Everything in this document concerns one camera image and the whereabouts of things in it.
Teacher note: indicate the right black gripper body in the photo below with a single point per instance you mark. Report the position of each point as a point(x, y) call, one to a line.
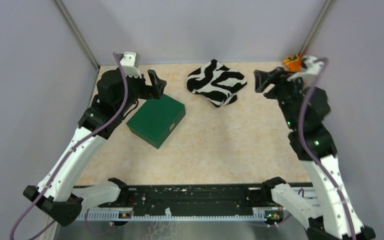
point(284, 90)

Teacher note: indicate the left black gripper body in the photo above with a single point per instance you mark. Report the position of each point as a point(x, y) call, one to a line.
point(138, 89)

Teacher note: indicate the green jewelry box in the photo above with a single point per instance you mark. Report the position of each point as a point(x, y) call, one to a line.
point(155, 120)

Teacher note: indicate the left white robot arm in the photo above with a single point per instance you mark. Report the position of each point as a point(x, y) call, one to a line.
point(57, 196)

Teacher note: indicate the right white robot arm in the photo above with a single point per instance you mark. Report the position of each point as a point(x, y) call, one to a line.
point(335, 218)

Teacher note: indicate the orange cloth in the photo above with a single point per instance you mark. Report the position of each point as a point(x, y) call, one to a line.
point(295, 63)

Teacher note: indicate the zebra pattern cloth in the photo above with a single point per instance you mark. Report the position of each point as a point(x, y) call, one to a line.
point(216, 82)

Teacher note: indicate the white cable duct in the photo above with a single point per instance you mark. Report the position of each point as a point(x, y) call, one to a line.
point(116, 215)

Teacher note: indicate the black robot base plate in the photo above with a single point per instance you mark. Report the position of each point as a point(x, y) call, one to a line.
point(197, 200)

